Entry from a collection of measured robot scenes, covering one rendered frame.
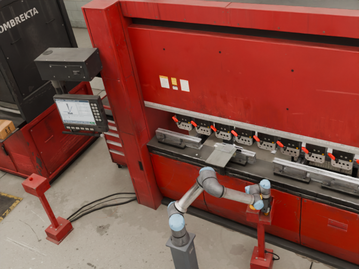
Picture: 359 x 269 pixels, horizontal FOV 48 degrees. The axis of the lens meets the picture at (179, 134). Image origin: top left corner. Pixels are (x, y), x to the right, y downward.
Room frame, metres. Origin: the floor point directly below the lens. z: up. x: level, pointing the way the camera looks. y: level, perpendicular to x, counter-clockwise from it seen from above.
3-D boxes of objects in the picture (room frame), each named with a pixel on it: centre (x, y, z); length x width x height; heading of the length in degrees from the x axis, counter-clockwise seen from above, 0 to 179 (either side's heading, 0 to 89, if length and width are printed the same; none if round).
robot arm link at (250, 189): (2.19, -0.48, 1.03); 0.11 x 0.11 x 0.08; 1
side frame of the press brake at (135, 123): (3.56, 0.25, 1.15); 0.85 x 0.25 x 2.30; 142
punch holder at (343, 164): (2.23, -1.19, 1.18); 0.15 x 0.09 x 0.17; 52
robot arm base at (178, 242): (2.06, 0.14, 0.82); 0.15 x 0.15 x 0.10
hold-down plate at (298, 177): (2.41, -0.86, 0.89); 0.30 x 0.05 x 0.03; 52
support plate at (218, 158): (2.71, -0.33, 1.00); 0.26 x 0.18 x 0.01; 142
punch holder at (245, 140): (2.72, -0.56, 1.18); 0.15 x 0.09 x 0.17; 52
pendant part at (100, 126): (3.16, 0.82, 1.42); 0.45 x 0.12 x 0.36; 66
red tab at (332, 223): (2.07, -1.13, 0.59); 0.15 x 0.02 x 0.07; 52
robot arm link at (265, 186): (2.21, -0.58, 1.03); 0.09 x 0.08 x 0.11; 91
